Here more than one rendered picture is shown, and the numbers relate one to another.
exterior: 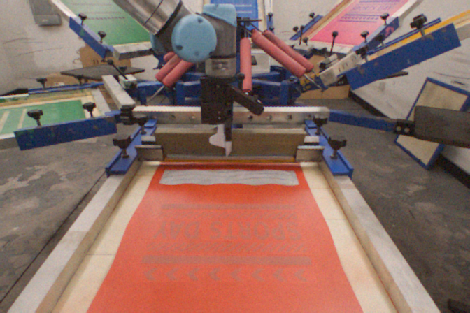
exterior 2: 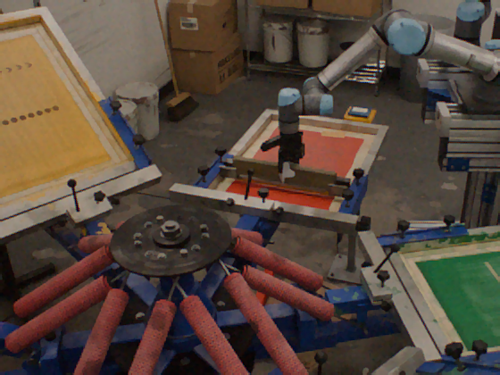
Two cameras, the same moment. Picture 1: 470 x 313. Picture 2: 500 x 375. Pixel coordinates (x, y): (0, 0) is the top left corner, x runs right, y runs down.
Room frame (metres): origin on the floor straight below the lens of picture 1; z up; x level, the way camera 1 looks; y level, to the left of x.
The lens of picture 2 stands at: (2.69, 0.68, 2.25)
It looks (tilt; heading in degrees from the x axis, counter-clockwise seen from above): 30 degrees down; 196
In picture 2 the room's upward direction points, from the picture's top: 1 degrees clockwise
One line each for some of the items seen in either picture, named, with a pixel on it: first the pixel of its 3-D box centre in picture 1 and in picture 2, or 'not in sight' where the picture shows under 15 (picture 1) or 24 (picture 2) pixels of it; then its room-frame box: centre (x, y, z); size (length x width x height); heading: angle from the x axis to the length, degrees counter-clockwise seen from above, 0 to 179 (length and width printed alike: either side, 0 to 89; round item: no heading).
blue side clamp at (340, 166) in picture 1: (323, 152); (213, 177); (0.73, -0.27, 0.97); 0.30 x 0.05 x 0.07; 179
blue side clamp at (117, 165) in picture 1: (136, 151); (352, 201); (0.73, 0.28, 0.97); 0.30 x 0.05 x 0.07; 179
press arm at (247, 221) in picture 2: not in sight; (249, 226); (1.05, 0.00, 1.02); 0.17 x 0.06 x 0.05; 179
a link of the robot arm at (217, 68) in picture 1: (220, 67); (288, 125); (0.69, 0.03, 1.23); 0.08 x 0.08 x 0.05
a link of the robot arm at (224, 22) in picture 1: (218, 31); (289, 105); (0.69, 0.03, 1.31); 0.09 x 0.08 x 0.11; 111
